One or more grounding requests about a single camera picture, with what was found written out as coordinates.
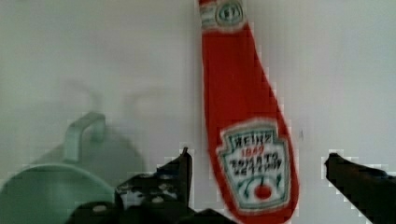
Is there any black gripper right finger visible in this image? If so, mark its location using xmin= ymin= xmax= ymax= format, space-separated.
xmin=324 ymin=153 xmax=396 ymax=224

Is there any red ketchup bottle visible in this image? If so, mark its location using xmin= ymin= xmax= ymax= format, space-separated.
xmin=198 ymin=0 xmax=299 ymax=224

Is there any green metal mug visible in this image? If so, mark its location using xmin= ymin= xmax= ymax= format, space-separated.
xmin=1 ymin=112 xmax=114 ymax=224

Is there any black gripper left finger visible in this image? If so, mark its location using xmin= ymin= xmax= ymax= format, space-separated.
xmin=114 ymin=147 xmax=192 ymax=214

